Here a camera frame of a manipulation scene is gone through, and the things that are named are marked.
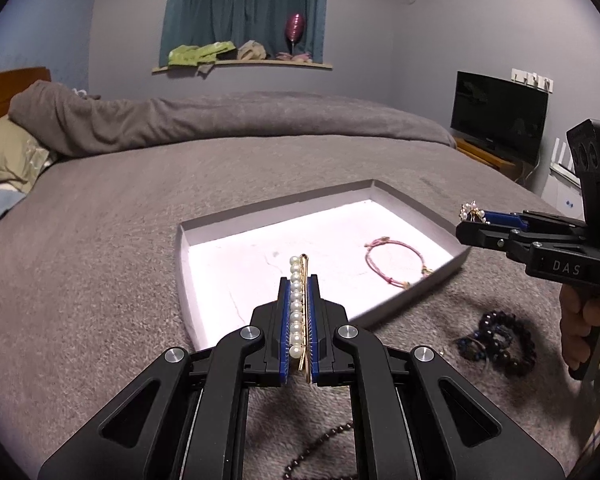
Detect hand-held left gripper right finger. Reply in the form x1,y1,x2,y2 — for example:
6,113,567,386
307,275,566,480

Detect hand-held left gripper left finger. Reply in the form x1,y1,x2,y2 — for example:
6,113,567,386
37,276,293,480

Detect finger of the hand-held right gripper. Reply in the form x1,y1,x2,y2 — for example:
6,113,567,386
482,208,587,237
455,219,587,264

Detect gold pearl earring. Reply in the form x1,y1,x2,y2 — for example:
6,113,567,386
459,200,487,224

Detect pearl gold hair clip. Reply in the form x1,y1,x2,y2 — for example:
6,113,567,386
287,254,315,385

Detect grey cardboard box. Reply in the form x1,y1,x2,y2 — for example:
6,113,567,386
176,179,473,352

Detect black large bead bracelet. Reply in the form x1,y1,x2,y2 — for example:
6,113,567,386
477,311,537,376

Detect dark red bead necklace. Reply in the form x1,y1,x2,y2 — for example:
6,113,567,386
280,422,361,480

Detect blue small bead bracelet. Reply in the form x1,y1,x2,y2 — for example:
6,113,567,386
455,327,513,363

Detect person's right hand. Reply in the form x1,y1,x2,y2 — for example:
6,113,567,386
560,285,600,368

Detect white appliance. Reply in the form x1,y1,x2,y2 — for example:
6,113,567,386
550,136,588,217

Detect wooden television stand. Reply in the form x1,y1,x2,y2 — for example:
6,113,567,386
454,137,523,178

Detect black television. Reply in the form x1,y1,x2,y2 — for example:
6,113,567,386
450,71,550,166

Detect grey bed cover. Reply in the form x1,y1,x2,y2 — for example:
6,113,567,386
0,132,600,480

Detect grey duvet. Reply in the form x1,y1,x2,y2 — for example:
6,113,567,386
8,80,457,157

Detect window sill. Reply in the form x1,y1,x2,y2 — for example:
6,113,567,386
151,59,333,73

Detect pink wine glass balloon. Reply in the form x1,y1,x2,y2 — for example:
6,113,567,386
285,12,307,56

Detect beige cloth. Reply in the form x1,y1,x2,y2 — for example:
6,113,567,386
236,40,268,61

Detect green cloth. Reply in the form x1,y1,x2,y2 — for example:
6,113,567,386
167,40,238,67

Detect green pillow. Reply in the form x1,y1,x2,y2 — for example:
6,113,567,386
0,115,56,193

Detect teal curtain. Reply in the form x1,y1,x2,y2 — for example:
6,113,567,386
159,0,329,63

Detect wooden headboard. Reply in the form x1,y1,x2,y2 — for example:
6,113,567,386
0,66,52,133

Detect pink cord bracelet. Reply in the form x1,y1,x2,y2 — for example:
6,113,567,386
364,236,435,291

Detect white wall hook rack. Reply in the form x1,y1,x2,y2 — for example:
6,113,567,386
511,67,556,92

